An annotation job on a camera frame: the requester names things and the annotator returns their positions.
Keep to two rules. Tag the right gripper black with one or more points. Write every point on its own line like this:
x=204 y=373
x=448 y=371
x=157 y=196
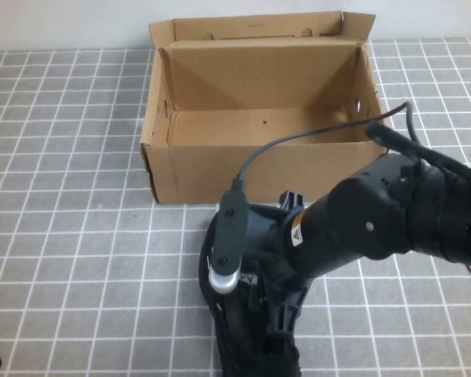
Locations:
x=265 y=231

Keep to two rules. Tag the black knit sneaker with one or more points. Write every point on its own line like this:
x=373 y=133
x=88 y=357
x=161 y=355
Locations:
x=239 y=345

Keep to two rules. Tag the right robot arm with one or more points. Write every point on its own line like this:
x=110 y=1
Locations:
x=357 y=212

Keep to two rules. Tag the brown cardboard shoe box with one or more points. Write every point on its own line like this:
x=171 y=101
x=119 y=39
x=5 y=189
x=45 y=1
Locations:
x=204 y=176

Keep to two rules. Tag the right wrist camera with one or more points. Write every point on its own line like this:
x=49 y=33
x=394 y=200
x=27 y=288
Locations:
x=229 y=235

